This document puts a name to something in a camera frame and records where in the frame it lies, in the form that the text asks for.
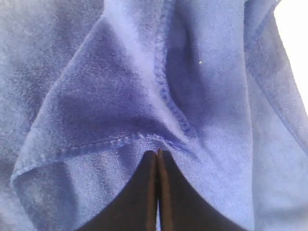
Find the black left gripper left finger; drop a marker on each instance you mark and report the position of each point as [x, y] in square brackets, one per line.
[135, 207]

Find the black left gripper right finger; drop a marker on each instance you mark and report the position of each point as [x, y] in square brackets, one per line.
[181, 208]

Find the blue towel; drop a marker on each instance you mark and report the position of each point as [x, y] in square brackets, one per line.
[88, 86]

